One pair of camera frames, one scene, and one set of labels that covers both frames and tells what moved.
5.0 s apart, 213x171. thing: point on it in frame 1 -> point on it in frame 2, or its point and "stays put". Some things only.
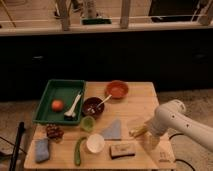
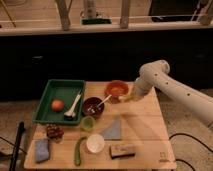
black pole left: (20, 132) stays put
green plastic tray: (61, 102) stays put
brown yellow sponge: (118, 151) stays put
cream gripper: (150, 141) -> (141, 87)
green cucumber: (77, 151) stays put
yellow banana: (137, 131) -> (127, 97)
